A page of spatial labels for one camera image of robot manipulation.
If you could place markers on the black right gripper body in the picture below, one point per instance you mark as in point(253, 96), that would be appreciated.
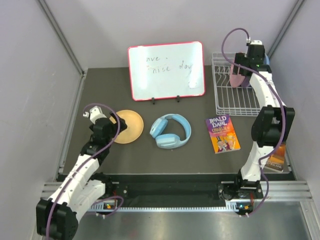
point(240, 59)

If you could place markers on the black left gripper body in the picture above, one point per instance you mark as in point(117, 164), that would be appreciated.
point(114, 131)

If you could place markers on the tan yellow plate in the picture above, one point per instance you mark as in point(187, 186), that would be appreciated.
point(135, 126)

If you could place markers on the blue plate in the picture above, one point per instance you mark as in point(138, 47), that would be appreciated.
point(266, 60)

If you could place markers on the pink plate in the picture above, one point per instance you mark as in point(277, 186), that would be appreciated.
point(235, 78)

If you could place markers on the purple plate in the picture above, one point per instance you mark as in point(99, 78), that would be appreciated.
point(246, 82)

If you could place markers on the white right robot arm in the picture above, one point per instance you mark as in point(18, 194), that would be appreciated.
point(273, 123)

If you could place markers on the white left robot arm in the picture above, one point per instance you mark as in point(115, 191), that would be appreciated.
point(58, 216)

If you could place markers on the blue headphones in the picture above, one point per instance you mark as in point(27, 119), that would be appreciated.
point(170, 140)

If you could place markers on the black whiteboard stand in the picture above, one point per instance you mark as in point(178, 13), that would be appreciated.
point(177, 98)

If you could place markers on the red framed whiteboard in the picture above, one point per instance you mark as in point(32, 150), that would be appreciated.
point(166, 71)

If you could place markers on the Roald Dahl paperback book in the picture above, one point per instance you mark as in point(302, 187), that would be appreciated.
point(222, 134)

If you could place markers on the dark brown paperback book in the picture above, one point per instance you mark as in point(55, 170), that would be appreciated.
point(276, 162)

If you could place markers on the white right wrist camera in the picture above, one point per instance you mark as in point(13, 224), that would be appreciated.
point(249, 42)

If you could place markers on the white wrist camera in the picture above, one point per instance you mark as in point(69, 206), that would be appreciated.
point(94, 114)
point(249, 42)

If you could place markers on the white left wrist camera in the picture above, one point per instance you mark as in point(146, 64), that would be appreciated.
point(94, 114)

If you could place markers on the white wire dish rack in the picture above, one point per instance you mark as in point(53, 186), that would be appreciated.
point(234, 101)

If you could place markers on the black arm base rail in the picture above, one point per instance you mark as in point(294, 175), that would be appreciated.
point(166, 190)

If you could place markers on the aluminium frame extrusion right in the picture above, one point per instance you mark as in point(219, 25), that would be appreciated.
point(298, 5)

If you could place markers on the aluminium frame extrusion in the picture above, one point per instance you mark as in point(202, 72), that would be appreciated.
point(298, 5)
point(60, 35)

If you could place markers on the grey slotted cable duct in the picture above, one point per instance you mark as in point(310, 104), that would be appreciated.
point(229, 206)

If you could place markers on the aluminium frame extrusion left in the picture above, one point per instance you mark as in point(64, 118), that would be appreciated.
point(60, 35)

